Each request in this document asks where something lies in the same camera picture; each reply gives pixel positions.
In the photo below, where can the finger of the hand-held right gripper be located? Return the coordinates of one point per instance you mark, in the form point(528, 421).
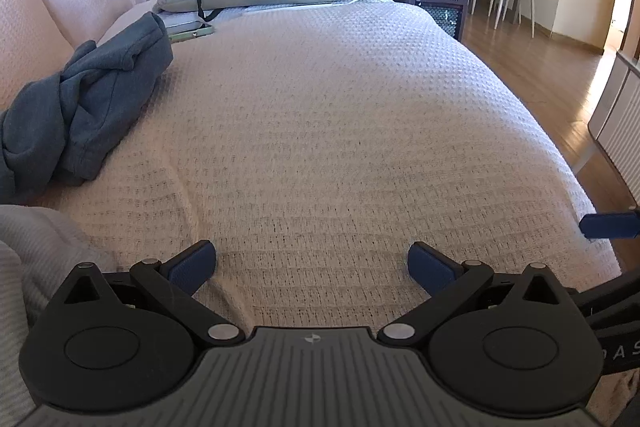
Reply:
point(612, 226)

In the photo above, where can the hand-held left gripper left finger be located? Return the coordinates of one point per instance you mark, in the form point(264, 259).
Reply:
point(192, 264)

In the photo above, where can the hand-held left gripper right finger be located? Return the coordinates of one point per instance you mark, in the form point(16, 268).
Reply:
point(429, 264)

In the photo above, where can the blue garment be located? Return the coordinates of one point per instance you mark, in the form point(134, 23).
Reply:
point(85, 92)

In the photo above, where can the white ribbed cabinet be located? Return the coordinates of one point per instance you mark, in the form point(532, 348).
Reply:
point(620, 117)

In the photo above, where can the phone with green case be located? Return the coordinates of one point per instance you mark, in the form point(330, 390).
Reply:
point(190, 32)

